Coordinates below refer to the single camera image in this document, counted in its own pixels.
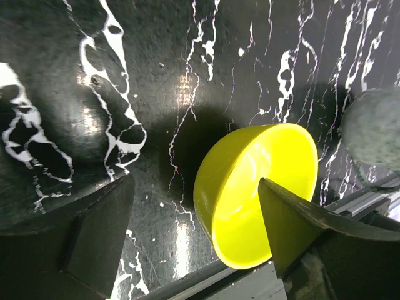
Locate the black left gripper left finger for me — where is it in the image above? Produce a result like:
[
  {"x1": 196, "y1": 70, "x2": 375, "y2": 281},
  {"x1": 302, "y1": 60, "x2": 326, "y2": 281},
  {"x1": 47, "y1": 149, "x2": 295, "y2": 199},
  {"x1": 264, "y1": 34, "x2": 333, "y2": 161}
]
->
[{"x1": 1, "y1": 175, "x2": 135, "y2": 299}]

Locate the grey ceramic mug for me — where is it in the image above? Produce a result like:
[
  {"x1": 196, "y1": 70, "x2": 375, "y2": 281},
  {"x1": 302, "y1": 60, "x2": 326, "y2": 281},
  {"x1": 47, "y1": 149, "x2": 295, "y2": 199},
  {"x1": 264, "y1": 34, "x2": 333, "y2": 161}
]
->
[{"x1": 340, "y1": 86, "x2": 399, "y2": 194}]

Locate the yellow plastic bowl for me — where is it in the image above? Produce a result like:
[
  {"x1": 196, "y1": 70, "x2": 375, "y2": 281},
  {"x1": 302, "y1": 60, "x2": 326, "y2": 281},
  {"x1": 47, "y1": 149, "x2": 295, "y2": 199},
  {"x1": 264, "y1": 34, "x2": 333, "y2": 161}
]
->
[{"x1": 193, "y1": 123, "x2": 318, "y2": 269}]

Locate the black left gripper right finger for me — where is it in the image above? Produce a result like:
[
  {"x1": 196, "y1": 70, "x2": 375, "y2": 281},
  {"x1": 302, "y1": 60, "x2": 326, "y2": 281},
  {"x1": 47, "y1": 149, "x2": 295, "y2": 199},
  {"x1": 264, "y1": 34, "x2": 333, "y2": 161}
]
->
[{"x1": 258, "y1": 179, "x2": 399, "y2": 299}]

